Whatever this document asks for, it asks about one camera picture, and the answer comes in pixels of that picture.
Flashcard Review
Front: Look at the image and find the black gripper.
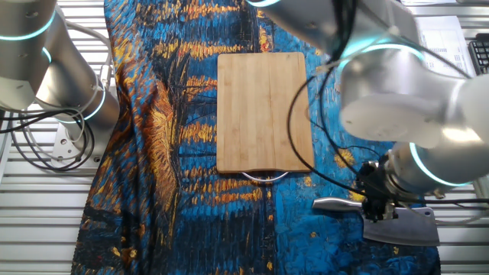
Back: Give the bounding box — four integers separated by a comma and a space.
357, 160, 397, 223

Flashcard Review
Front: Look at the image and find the steel cleaver knife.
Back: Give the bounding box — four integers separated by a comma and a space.
312, 196, 441, 248

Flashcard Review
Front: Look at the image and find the bamboo cutting board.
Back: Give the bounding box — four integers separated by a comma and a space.
215, 52, 316, 183

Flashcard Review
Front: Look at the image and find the printed white paper sheet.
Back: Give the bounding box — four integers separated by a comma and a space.
414, 15, 477, 79

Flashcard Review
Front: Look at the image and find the black computer keyboard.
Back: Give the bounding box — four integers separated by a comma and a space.
468, 33, 489, 76

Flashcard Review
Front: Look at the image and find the blue starry painting tablecloth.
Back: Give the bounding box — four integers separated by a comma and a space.
70, 0, 442, 275

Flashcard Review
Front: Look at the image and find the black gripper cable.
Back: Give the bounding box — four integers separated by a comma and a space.
286, 0, 489, 209

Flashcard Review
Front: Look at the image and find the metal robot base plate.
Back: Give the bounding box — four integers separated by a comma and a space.
50, 121, 102, 167

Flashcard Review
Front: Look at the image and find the white base cable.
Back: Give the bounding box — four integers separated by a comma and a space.
14, 18, 112, 162

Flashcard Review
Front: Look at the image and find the black base cable bundle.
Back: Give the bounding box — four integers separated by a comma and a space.
0, 108, 96, 171

